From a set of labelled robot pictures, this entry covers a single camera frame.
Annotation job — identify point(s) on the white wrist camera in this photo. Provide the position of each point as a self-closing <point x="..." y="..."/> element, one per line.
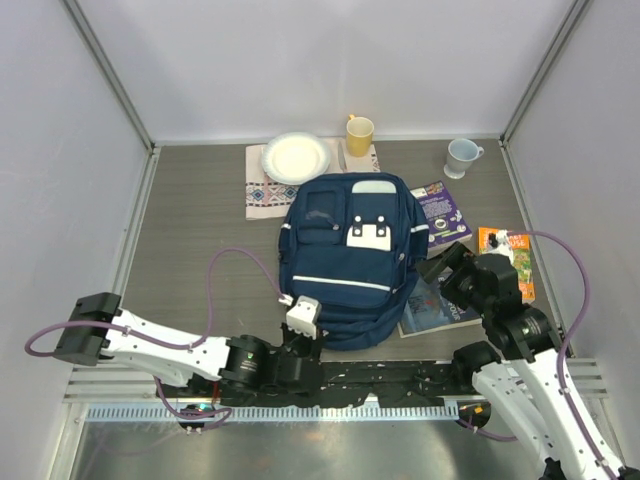
<point x="302" y="315"/>
<point x="498" y="243"/>

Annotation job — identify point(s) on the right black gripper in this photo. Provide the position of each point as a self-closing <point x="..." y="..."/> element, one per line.
<point x="450" y="257"/>

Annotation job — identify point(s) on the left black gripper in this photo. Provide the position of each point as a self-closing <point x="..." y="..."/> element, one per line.
<point x="313" y="345"/>

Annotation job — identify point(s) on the blue Nineteen Eighty-Four book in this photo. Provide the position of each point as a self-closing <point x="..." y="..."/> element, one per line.
<point x="427" y="311"/>

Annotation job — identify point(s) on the slotted cable duct rail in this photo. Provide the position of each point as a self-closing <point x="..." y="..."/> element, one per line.
<point x="369" y="411"/>

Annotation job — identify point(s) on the purple paperback book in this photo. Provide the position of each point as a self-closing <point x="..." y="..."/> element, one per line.
<point x="446" y="222"/>

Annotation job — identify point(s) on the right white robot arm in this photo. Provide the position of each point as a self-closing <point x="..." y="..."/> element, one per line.
<point x="521" y="368"/>

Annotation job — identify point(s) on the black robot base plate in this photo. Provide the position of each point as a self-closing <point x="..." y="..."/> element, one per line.
<point x="395" y="384"/>

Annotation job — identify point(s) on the patterned cloth placemat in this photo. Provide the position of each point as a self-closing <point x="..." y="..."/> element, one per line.
<point x="266" y="198"/>

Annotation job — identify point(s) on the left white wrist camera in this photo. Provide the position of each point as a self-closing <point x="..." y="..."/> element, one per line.
<point x="302" y="315"/>

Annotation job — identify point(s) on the light blue footed cup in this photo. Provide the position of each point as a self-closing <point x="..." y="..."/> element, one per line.
<point x="461" y="154"/>

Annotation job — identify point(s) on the orange treehouse paperback book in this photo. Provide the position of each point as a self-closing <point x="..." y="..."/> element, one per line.
<point x="522" y="260"/>

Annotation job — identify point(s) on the white paper plate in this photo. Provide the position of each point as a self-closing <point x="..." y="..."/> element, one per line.
<point x="295" y="158"/>

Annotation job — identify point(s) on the navy blue student backpack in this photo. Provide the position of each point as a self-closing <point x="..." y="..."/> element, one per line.
<point x="352" y="242"/>

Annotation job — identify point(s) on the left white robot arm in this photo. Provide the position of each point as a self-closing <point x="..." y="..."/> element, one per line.
<point x="100" y="330"/>

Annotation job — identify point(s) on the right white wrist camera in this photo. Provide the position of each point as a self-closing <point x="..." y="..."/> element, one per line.
<point x="498" y="243"/>

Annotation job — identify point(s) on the yellow ceramic mug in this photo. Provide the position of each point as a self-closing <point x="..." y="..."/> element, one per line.
<point x="359" y="134"/>

